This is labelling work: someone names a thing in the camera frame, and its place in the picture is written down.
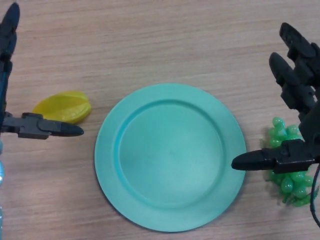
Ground yellow starfruit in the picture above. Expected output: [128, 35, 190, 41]
[31, 90, 92, 125]

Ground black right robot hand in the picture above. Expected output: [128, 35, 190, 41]
[231, 22, 320, 175]

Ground green grape bunch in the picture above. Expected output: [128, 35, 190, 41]
[261, 116, 316, 208]

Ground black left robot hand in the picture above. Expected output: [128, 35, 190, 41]
[0, 1, 85, 140]

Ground green round plate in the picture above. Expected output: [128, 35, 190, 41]
[94, 82, 247, 233]

